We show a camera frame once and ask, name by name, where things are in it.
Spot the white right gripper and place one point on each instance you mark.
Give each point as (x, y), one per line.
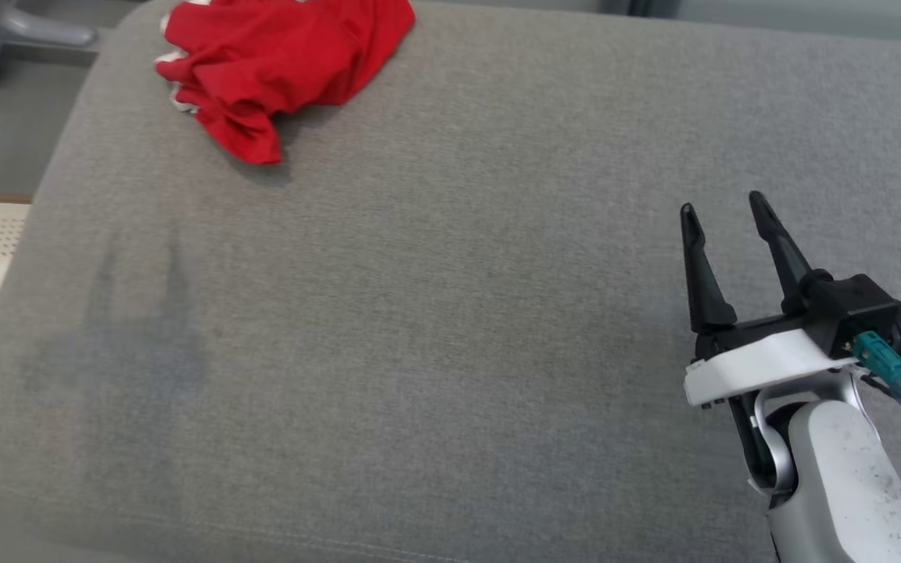
(763, 363)

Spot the red shorts with white stripe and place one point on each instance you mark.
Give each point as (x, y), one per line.
(278, 62)

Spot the grey metal post with bracket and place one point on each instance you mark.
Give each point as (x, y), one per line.
(44, 27)

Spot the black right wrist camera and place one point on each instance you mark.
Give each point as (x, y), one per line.
(857, 309)

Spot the grey fabric sofa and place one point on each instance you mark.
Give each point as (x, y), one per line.
(419, 313)

